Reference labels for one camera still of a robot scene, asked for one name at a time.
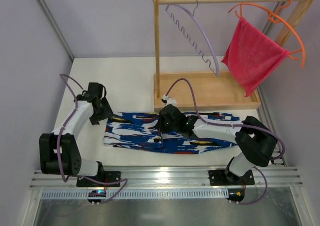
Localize orange clothes hanger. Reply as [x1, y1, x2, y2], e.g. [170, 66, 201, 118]
[228, 0, 306, 68]

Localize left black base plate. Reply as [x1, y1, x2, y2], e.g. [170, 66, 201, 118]
[76, 171, 121, 187]

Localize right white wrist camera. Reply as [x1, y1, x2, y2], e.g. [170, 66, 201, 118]
[161, 95, 178, 107]

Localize lilac clothes hanger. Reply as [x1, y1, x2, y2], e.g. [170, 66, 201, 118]
[164, 0, 221, 77]

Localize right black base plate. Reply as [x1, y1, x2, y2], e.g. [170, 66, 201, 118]
[208, 169, 255, 186]

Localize slotted cable duct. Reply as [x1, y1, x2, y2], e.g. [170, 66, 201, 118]
[40, 188, 229, 200]

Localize pink cloth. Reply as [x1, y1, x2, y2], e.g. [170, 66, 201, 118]
[221, 17, 290, 97]

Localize aluminium mounting rail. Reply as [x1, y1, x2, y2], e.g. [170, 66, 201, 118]
[30, 165, 303, 189]

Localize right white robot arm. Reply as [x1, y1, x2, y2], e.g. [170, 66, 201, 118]
[156, 104, 278, 185]

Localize wooden clothes rack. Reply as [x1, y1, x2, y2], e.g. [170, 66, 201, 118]
[153, 0, 314, 111]

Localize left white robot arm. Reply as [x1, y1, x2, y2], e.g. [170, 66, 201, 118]
[39, 82, 114, 178]

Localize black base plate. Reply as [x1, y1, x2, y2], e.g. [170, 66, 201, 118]
[208, 169, 255, 186]
[76, 171, 121, 187]

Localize blue patterned trousers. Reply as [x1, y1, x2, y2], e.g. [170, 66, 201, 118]
[103, 112, 236, 154]

